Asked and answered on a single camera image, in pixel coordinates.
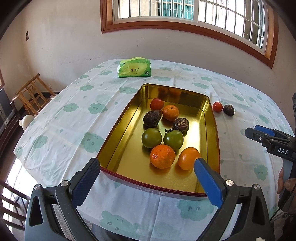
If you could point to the person's right hand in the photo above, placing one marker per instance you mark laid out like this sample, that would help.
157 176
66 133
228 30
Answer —
288 184

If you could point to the green tomato with stem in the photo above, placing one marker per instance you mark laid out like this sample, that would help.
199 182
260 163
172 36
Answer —
174 139

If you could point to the white stuffed toy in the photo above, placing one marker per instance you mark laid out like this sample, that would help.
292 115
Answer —
25 121

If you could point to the dark wooden chair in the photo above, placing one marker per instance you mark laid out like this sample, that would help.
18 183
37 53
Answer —
14 208

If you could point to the large orange mandarin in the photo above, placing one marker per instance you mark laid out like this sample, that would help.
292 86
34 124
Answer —
162 156

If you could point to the small red tomato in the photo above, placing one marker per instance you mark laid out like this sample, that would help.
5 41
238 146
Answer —
217 106

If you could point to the cloud pattern tablecloth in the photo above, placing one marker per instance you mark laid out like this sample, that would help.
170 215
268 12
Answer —
71 130

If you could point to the dark wrinkled fruit by tomato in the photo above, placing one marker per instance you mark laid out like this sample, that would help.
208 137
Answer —
229 110

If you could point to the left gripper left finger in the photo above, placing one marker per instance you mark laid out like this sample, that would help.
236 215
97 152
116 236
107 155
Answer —
41 221

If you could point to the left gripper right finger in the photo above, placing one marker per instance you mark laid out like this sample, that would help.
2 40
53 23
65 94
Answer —
253 219

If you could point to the smooth orange fruit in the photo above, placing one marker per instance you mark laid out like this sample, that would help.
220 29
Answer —
187 158

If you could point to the green tissue pack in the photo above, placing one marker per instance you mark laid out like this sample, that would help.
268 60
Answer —
134 67

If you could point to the green tomato round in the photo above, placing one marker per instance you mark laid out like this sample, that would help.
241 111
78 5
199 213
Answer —
151 137

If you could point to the small dark wrinkled fruit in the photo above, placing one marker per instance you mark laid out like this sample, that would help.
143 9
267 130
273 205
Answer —
182 125

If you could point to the large dark wrinkled fruit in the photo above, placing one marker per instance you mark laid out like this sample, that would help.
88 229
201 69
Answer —
151 119

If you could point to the wooden framed window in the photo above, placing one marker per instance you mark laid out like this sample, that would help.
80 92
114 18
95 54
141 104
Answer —
251 26

